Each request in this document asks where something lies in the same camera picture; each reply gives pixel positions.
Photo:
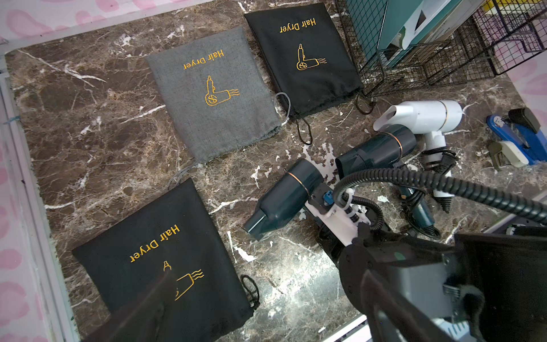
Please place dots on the blue stapler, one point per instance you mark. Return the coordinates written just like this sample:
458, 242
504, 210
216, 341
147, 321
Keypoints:
522, 140

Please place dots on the black pouch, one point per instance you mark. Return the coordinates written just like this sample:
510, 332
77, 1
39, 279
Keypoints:
306, 57
173, 234

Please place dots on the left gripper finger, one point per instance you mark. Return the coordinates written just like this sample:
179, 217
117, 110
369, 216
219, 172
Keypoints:
145, 318

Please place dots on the black wire basket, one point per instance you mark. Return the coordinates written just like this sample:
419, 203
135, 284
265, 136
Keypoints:
478, 40

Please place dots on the white hair dryer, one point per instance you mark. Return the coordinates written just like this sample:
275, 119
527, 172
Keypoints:
432, 119

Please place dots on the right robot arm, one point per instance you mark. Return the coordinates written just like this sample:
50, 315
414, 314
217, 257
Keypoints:
494, 282

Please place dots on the grey hair dryer pouch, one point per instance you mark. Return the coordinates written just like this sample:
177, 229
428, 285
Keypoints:
215, 94

